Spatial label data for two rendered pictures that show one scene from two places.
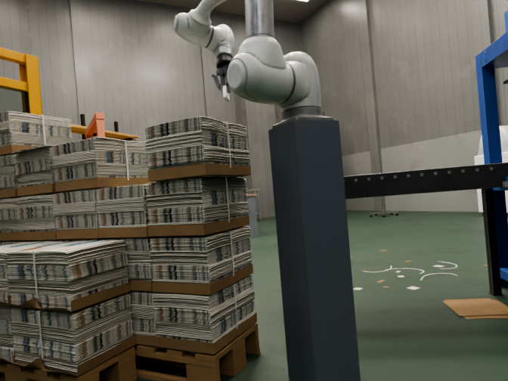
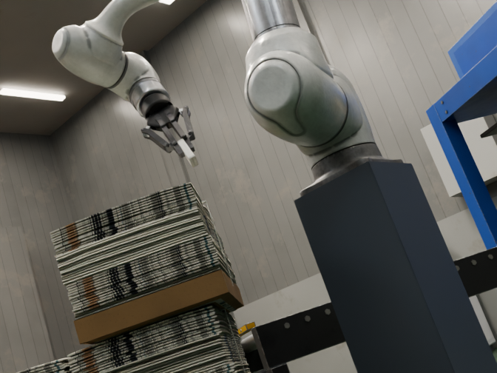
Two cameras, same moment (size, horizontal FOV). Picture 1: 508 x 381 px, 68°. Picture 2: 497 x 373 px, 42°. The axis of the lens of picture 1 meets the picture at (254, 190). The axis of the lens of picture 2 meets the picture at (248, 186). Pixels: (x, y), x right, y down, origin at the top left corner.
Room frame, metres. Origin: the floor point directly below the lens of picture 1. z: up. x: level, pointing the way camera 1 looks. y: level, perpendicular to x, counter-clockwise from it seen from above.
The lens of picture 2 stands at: (0.34, 0.64, 0.70)
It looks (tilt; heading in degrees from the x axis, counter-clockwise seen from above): 15 degrees up; 332
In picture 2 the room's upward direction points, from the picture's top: 19 degrees counter-clockwise
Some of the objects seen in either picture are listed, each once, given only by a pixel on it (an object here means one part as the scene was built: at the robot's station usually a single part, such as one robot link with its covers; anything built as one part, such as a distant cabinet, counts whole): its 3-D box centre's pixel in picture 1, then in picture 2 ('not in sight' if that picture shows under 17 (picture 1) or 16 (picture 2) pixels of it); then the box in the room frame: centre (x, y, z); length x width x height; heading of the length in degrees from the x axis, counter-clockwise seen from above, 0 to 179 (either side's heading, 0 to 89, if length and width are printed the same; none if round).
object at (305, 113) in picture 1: (305, 118); (353, 169); (1.49, -0.23, 1.03); 0.22 x 0.18 x 0.06; 116
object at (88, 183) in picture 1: (106, 184); not in sight; (1.94, 0.75, 0.86); 0.38 x 0.29 x 0.04; 155
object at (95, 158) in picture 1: (105, 167); not in sight; (1.94, 0.75, 0.95); 0.38 x 0.29 x 0.23; 155
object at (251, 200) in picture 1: (230, 215); not in sight; (6.92, 0.46, 0.36); 1.35 x 0.70 x 0.73; 14
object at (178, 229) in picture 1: (132, 274); not in sight; (1.89, 0.63, 0.40); 1.16 x 0.38 x 0.51; 63
